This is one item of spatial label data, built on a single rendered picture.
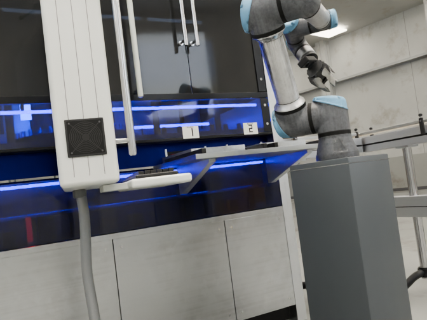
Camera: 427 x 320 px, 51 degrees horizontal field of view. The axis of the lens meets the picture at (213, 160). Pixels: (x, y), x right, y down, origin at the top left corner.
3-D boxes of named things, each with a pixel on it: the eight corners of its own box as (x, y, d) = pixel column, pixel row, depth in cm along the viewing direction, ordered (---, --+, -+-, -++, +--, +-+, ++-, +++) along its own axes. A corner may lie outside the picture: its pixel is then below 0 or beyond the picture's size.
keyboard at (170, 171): (122, 183, 180) (122, 178, 180) (156, 180, 185) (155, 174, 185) (136, 178, 142) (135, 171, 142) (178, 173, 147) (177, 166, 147)
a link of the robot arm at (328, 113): (349, 128, 153) (343, 89, 153) (309, 134, 158) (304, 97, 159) (353, 130, 164) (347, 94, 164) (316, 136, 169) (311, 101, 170)
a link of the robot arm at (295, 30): (305, 7, 178) (312, 27, 186) (278, 15, 182) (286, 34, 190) (305, 21, 174) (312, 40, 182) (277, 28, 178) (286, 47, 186)
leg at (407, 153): (414, 278, 257) (394, 147, 261) (424, 275, 261) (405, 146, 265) (427, 280, 249) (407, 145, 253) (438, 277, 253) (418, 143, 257)
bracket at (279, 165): (268, 183, 231) (265, 158, 231) (272, 182, 232) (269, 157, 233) (311, 178, 201) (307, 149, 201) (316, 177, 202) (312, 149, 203)
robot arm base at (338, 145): (368, 155, 159) (364, 127, 160) (343, 157, 149) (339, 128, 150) (332, 160, 171) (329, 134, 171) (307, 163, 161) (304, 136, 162)
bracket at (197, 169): (180, 194, 207) (176, 167, 208) (185, 193, 209) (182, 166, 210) (213, 191, 177) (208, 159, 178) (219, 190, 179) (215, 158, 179)
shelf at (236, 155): (153, 170, 211) (152, 166, 211) (274, 158, 244) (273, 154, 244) (196, 159, 169) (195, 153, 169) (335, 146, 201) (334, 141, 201)
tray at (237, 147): (162, 165, 214) (162, 157, 214) (210, 160, 226) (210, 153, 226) (192, 157, 184) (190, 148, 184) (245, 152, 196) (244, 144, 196)
